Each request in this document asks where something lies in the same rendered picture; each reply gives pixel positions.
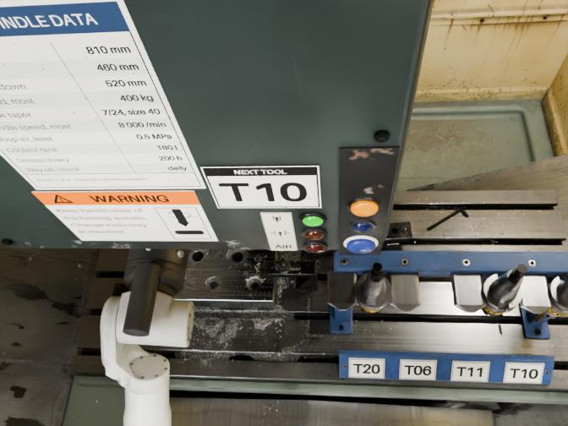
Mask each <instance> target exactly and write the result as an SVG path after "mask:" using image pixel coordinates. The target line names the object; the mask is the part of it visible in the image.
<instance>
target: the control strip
mask: <svg viewBox="0 0 568 426"><path fill-rule="evenodd" d="M399 151H400V146H380V147H340V219H339V255H380V253H381V248H382V243H383V238H384V234H385V225H386V221H387V216H388V211H389V206H390V202H391V193H392V189H393V183H394V179H395V174H396V165H397V161H398V156H399ZM358 201H372V202H375V203H376V204H377V205H378V206H379V210H378V211H377V212H376V213H375V214H374V215H372V216H355V215H354V214H353V213H352V212H351V205H352V204H354V203H356V202H358ZM310 216H315V217H319V218H320V219H322V220H323V223H322V224H321V225H319V226H317V227H309V226H306V225H305V224H303V219H304V218H306V217H310ZM299 222H300V223H301V224H302V225H304V226H306V227H307V228H305V229H303V230H302V231H301V236H302V237H303V238H304V239H306V240H308V239H307V238H306V237H305V236H304V235H305V234H306V233H307V232H320V233H322V234H323V235H324V237H323V238H322V239H320V240H323V239H325V238H326V237H327V231H326V230H325V229H323V228H320V227H321V226H323V225H324V224H325V223H326V222H327V218H326V216H325V215H324V214H322V213H319V212H315V211H310V212H305V213H303V214H302V215H301V216H300V217H299ZM358 223H368V224H370V225H372V226H373V228H372V230H371V231H369V232H355V231H354V230H353V229H352V227H353V226H354V225H355V224H358ZM358 238H365V239H369V240H372V241H374V242H375V249H374V251H372V252H370V253H367V254H355V253H352V252H350V251H348V250H347V243H348V242H349V241H351V240H353V239H358ZM320 240H316V241H312V240H309V241H308V242H306V243H305V244H304V245H303V249H304V250H305V251H306V252H308V253H310V252H309V251H308V250H307V249H306V248H307V247H308V246H310V245H319V246H322V247H324V248H325V250H324V251H323V252H321V253H324V252H325V251H326V250H327V249H328V245H327V244H326V243H324V242H321V241H320Z"/></svg>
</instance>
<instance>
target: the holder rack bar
mask: <svg viewBox="0 0 568 426"><path fill-rule="evenodd" d="M374 263H380V264H382V271H383V273H384V276H388V272H417V273H418V276H451V273H481V274H482V276H486V277H491V276H492V275H495V274H497V276H498V277H500V276H502V275H504V274H505V273H506V272H508V271H509V270H514V269H516V267H517V266H518V265H519V264H524V265H525V266H526V267H527V272H526V273H524V274H546V276H547V277H557V276H558V277H560V278H565V277H566V276H567V275H568V252H493V251H381V253H380V255H339V250H336V251H334V272H338V271H340V272H357V276H363V275H364V274H367V273H369V271H370V270H371V269H373V264H374Z"/></svg>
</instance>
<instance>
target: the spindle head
mask: <svg viewBox="0 0 568 426"><path fill-rule="evenodd" d="M123 1H124V2H125V5H126V7H127V9H128V12H129V14H130V16H131V18H132V20H133V22H134V26H135V28H136V30H137V31H138V34H139V37H140V39H141V41H142V43H143V45H144V47H145V50H146V52H147V54H148V57H149V59H150V62H151V64H152V66H153V68H154V70H155V72H156V75H157V78H158V79H159V81H160V83H161V87H162V89H163V90H164V93H165V95H166V97H167V100H168V102H169V104H170V107H171V109H172V111H173V114H174V116H175V118H176V119H177V123H178V125H179V127H180V129H181V131H182V133H183V137H184V138H185V140H186V143H187V145H188V147H189V150H190V152H191V154H192V156H193V158H194V161H195V163H196V166H197V167H198V169H199V173H200V175H201V177H202V179H203V181H204V183H205V186H206V188H164V189H48V190H36V189H35V188H34V187H33V186H32V185H31V184H30V183H29V182H28V181H27V180H26V179H25V178H24V177H23V176H22V175H21V174H20V173H19V172H18V171H17V170H16V169H15V168H14V167H12V166H11V165H10V164H9V163H8V162H7V161H6V160H5V159H4V158H3V157H2V156H1V155H0V243H1V244H2V245H3V246H5V247H6V248H12V249H270V245H269V243H268V239H267V236H266V233H265V228H264V225H263V222H262V219H261V215H260V212H292V221H293V226H294V232H295V237H296V241H297V246H298V250H304V249H303V245H304V244H305V243H306V242H308V240H306V239H304V238H303V237H302V236H301V231H302V230H303V229H305V228H307V227H306V226H304V225H302V224H301V223H300V222H299V217H300V216H301V215H302V214H303V213H305V212H310V211H315V212H319V213H322V214H324V215H325V216H326V218H327V222H326V223H325V224H324V225H323V226H321V227H320V228H323V229H325V230H326V231H327V237H326V238H325V239H323V240H320V241H321V242H324V243H326V244H327V245H328V249H327V250H339V219H340V147H380V146H400V151H399V156H398V161H397V165H396V174H395V179H394V183H393V189H392V193H391V197H390V206H389V211H388V216H387V221H386V225H385V234H384V238H383V243H382V248H383V247H384V241H385V240H386V237H387V235H388V231H389V226H390V222H391V214H392V210H393V205H394V201H395V197H396V189H397V184H398V180H399V176H400V171H401V164H402V159H403V155H404V150H405V145H406V141H407V133H408V129H409V124H410V120H411V116H412V108H413V103H414V99H415V95H416V90H417V86H418V78H419V74H420V69H421V65H422V61H423V52H424V48H425V43H426V39H427V34H428V30H429V22H430V18H431V14H432V9H433V5H434V0H123ZM302 164H319V179H320V193H321V208H217V206H216V202H215V201H214V198H213V196H212V194H211V191H210V189H209V187H208V184H207V182H206V181H205V177H204V175H203V173H202V171H201V169H200V166H233V165H302ZM172 190H194V192H195V194H196V196H197V198H198V200H199V202H200V204H201V206H202V208H203V210H204V212H205V214H206V216H207V218H208V220H209V222H210V224H211V226H212V228H213V231H214V233H215V235H216V237H217V239H218V241H82V240H81V239H80V238H78V237H77V236H76V235H75V234H74V233H73V232H72V231H71V230H70V229H69V228H68V227H67V226H66V225H65V224H64V223H63V222H62V221H61V220H60V219H58V218H57V217H56V216H55V215H54V214H53V213H52V212H51V211H50V210H49V209H48V208H47V207H46V206H45V205H44V204H43V203H42V202H41V201H40V200H38V199H37V198H36V197H35V196H34V195H33V194H32V192H48V191H172Z"/></svg>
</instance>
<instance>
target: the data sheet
mask: <svg viewBox="0 0 568 426"><path fill-rule="evenodd" d="M0 155H1V156H2V157H3V158H4V159H5V160H6V161H7V162H8V163H9V164H10V165H11V166H12V167H14V168H15V169H16V170H17V171H18V172H19V173H20V174H21V175H22V176H23V177H24V178H25V179H26V180H27V181H28V182H29V183H30V184H31V185H32V186H33V187H34V188H35V189H36V190H48V189H164V188H206V186H205V183H204V181H203V179H202V177H201V175H200V173H199V169H198V167H197V166H196V163H195V161H194V158H193V156H192V154H191V152H190V150H189V147H188V145H187V143H186V140H185V138H184V137H183V133H182V131H181V129H180V127H179V125H178V122H177V119H176V118H175V116H174V114H173V111H172V109H171V107H170V104H169V102H168V100H167V97H166V95H165V93H164V90H163V89H162V87H161V83H160V81H159V79H158V78H157V75H156V72H155V70H154V68H153V66H152V64H151V62H150V59H149V57H148V54H147V52H146V50H145V47H144V45H143V43H142V41H141V39H140V37H139V34H138V31H137V30H136V28H135V26H134V22H133V20H132V18H131V16H130V14H129V12H128V9H127V7H126V5H125V2H124V1H123V0H0Z"/></svg>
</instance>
